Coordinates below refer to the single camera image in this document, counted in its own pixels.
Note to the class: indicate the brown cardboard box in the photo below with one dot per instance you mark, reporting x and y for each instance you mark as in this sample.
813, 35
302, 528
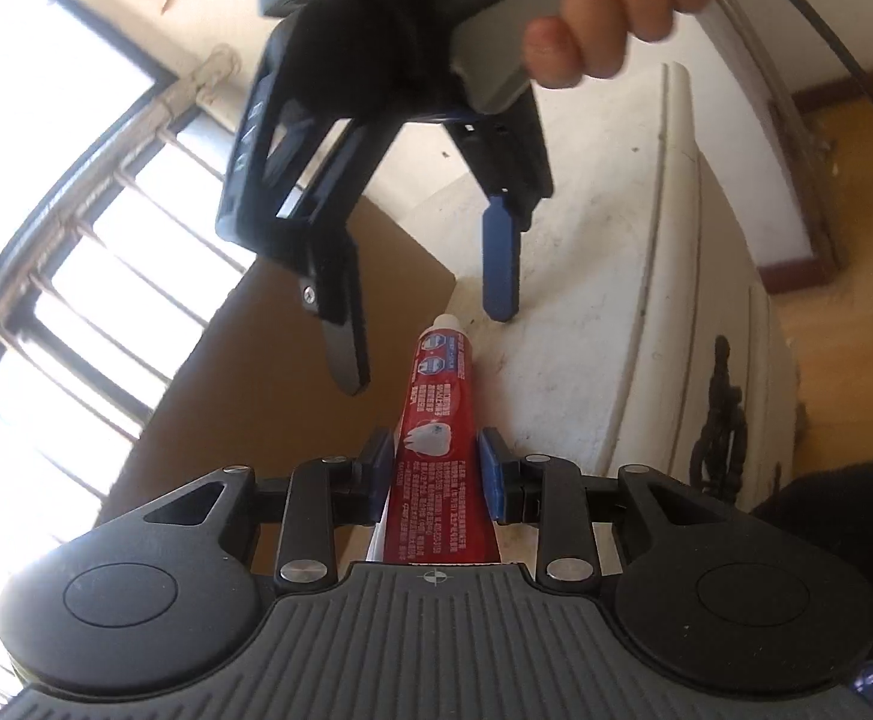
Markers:
286, 360

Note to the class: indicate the red toothpaste tube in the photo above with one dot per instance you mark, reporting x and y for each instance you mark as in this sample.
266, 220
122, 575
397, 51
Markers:
436, 450

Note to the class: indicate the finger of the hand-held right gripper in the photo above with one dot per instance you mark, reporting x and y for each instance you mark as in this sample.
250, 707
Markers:
346, 330
501, 262

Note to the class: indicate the white cabinet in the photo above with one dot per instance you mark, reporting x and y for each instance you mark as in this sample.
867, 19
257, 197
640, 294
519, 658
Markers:
631, 277

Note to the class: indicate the metal window grille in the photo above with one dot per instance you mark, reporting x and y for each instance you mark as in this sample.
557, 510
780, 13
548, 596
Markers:
84, 240

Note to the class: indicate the person's right hand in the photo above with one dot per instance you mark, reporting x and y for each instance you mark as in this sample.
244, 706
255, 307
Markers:
616, 0

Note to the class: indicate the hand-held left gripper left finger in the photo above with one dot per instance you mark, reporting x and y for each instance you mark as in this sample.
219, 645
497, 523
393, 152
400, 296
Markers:
380, 476

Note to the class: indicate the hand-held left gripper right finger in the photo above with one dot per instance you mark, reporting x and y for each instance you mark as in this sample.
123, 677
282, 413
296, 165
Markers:
492, 480

